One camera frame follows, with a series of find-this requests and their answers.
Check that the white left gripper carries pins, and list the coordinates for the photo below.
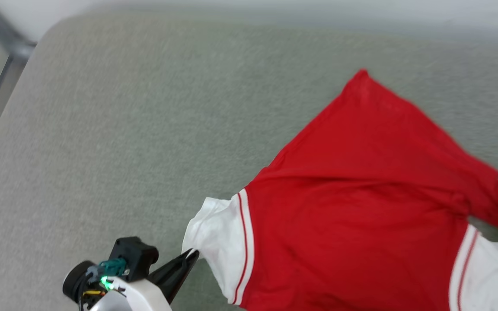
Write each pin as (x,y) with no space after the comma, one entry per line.
(138,296)

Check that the red and white garment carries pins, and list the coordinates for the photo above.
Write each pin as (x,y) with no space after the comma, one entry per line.
(361,207)

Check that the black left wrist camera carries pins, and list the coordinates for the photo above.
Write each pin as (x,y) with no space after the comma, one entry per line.
(132,257)

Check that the grey metal frame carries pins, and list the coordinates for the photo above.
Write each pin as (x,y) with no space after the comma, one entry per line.
(2,47)

